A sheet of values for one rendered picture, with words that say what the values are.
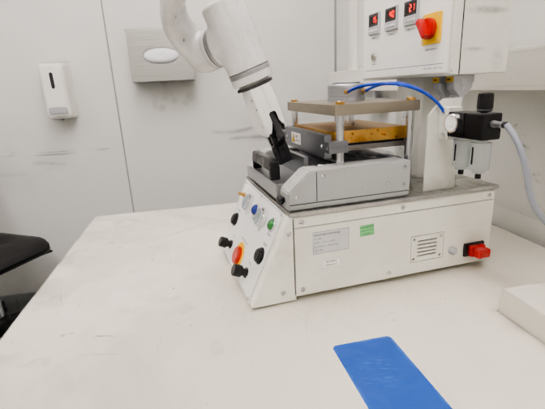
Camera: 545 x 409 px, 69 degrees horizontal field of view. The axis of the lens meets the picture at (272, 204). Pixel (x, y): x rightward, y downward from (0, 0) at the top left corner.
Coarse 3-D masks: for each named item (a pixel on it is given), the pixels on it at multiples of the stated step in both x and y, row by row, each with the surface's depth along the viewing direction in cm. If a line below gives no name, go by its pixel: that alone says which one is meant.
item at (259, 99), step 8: (264, 80) 76; (248, 88) 76; (256, 88) 75; (264, 88) 76; (248, 96) 77; (256, 96) 75; (264, 96) 76; (272, 96) 76; (248, 104) 79; (256, 104) 76; (264, 104) 76; (272, 104) 76; (248, 112) 84; (256, 112) 77; (264, 112) 76; (280, 112) 77; (256, 120) 80; (264, 120) 77; (280, 120) 78; (256, 128) 83; (264, 128) 77; (272, 128) 79; (264, 136) 80
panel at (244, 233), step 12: (240, 192) 97; (252, 192) 92; (240, 204) 98; (252, 204) 90; (264, 204) 83; (240, 216) 96; (252, 216) 87; (276, 216) 75; (240, 228) 93; (252, 228) 85; (264, 228) 78; (276, 228) 73; (240, 240) 90; (252, 240) 83; (264, 240) 77; (228, 252) 96; (252, 252) 81; (264, 252) 75; (240, 264) 85; (252, 264) 79; (264, 264) 74; (252, 276) 77; (252, 288) 75
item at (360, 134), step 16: (304, 128) 88; (320, 128) 82; (352, 128) 79; (368, 128) 78; (384, 128) 79; (400, 128) 80; (352, 144) 78; (368, 144) 79; (384, 144) 80; (400, 144) 81
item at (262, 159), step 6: (258, 150) 90; (252, 156) 90; (258, 156) 85; (264, 156) 82; (270, 156) 82; (258, 162) 86; (264, 162) 80; (270, 162) 77; (276, 162) 77; (270, 168) 77; (276, 168) 77; (270, 174) 77; (276, 174) 78
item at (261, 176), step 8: (296, 160) 83; (304, 160) 78; (256, 168) 90; (264, 168) 90; (280, 168) 89; (288, 168) 89; (296, 168) 83; (256, 176) 89; (264, 176) 82; (280, 176) 81; (288, 176) 81; (264, 184) 83; (272, 184) 76; (280, 184) 75; (272, 192) 77
